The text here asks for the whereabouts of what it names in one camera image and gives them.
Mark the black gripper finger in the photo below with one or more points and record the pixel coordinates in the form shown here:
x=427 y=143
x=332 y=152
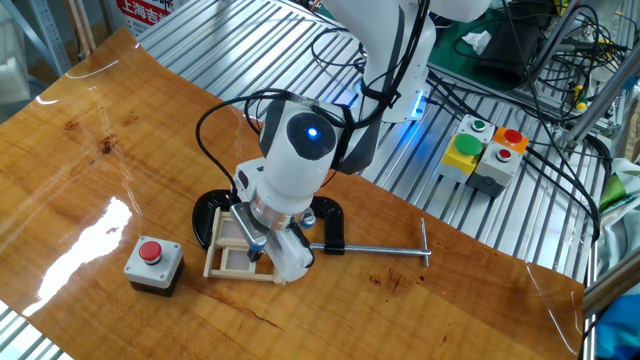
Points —
x=255 y=256

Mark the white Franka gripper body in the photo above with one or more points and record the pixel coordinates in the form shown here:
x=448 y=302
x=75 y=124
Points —
x=292 y=255

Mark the miniature wooden sliding window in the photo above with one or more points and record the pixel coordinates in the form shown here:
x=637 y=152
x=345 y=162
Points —
x=235 y=274

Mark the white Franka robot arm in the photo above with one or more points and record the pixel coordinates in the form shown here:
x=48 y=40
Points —
x=295 y=170

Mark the black C-clamp with steel screw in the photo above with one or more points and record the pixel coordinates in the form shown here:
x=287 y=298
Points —
x=332 y=215

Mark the wood-grain mat sheet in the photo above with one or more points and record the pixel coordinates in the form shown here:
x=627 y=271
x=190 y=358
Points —
x=350 y=310

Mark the grey box with red button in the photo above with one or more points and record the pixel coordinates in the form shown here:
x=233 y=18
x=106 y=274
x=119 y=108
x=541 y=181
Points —
x=165 y=265

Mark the yellow box with green button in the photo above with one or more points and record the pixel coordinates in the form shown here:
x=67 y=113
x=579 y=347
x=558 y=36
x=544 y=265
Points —
x=460 y=157

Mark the grey box small red button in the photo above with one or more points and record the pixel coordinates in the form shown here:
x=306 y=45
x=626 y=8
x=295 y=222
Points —
x=500 y=170

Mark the grey box small green button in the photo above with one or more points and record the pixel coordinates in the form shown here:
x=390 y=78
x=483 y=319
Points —
x=479 y=125

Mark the orange box with red button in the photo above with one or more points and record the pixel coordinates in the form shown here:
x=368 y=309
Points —
x=512 y=137

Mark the green mat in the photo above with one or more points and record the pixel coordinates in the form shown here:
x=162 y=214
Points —
x=445 y=55

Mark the white carton with red print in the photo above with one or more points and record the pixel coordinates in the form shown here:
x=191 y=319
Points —
x=145 y=15

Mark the crumpled white paper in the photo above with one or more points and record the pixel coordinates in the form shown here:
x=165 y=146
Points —
x=477 y=41

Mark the wooden slats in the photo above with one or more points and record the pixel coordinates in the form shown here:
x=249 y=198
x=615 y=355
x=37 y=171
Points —
x=80 y=25

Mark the black bag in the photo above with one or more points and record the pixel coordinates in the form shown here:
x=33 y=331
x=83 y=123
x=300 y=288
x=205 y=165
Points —
x=505 y=55

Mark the aluminium profile beam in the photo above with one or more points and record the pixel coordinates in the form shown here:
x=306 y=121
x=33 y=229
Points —
x=600 y=100
x=610 y=287

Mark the green and white bag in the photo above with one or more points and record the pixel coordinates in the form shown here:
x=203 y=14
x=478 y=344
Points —
x=620 y=220

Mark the blue cloth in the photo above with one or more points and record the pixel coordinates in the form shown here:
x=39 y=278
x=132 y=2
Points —
x=620 y=330

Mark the silver gripper mount bracket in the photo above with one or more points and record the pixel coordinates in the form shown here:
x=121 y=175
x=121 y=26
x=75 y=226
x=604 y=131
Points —
x=245 y=220

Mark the grey metal shelf frame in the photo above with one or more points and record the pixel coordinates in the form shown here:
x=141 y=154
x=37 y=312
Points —
x=50 y=35

